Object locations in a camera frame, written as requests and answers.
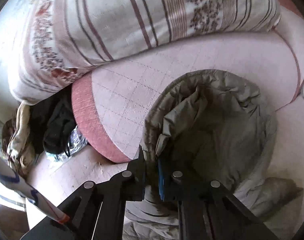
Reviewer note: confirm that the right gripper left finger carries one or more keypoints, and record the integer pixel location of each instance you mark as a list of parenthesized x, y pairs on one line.
[(125, 186)]

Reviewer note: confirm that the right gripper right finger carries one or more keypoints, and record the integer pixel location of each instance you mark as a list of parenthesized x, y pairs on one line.
[(179, 186)]

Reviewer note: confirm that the grey-brown padded winter coat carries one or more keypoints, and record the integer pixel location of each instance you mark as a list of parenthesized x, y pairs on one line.
[(223, 136)]

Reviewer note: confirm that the pile of crumpled clothes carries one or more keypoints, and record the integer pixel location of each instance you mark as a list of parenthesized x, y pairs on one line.
[(47, 126)]

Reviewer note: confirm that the pink bolster cushion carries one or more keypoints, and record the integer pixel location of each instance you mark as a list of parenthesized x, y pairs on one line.
[(111, 103)]

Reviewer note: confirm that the striped floral pillow back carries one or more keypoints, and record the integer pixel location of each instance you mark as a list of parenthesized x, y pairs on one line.
[(45, 45)]

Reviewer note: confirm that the pink corner cushion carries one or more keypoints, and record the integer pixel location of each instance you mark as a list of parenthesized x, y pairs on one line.
[(291, 27)]

